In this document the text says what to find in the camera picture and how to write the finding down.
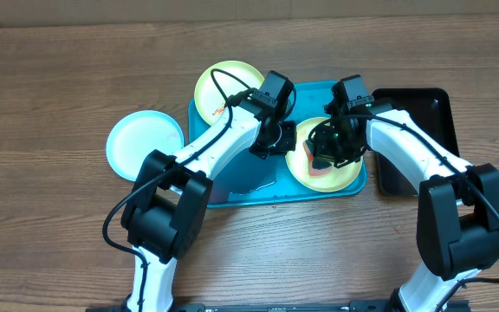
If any yellow plate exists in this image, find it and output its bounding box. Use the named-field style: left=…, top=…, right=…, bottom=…
left=285, top=117, right=363, bottom=192

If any light blue plate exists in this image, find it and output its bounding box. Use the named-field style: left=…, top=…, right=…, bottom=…
left=106, top=110, right=185, bottom=181

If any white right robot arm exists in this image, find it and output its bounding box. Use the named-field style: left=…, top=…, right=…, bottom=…
left=305, top=100, right=499, bottom=311

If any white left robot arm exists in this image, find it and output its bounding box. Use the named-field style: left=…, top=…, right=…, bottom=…
left=114, top=98, right=296, bottom=311

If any black water tray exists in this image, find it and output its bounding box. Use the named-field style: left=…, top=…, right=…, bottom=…
left=373, top=88, right=459, bottom=197

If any yellow plate far ketchup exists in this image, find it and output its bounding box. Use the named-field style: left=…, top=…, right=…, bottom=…
left=194, top=61, right=264, bottom=126

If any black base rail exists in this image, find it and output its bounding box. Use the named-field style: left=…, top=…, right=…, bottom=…
left=85, top=298, right=471, bottom=312

